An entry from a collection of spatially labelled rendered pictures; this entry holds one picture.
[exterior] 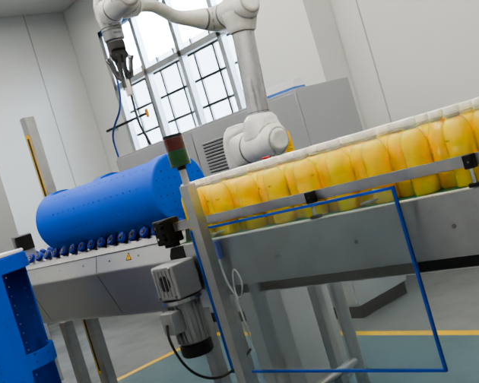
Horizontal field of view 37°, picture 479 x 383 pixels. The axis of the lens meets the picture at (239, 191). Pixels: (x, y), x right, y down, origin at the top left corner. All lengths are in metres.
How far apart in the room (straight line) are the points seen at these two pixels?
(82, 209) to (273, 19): 3.03
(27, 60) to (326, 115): 4.70
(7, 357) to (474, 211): 1.96
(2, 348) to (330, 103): 2.47
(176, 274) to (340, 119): 2.36
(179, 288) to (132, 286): 0.62
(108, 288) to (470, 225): 1.74
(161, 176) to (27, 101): 5.62
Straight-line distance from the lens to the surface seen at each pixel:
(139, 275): 2.88
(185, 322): 2.42
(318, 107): 4.38
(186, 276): 2.40
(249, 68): 3.18
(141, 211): 2.75
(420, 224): 1.89
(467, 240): 1.84
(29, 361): 3.05
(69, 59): 8.62
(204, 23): 3.33
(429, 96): 5.22
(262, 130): 3.10
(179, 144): 2.17
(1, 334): 3.04
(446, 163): 1.84
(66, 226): 3.18
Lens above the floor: 1.12
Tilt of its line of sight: 2 degrees down
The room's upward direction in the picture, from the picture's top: 17 degrees counter-clockwise
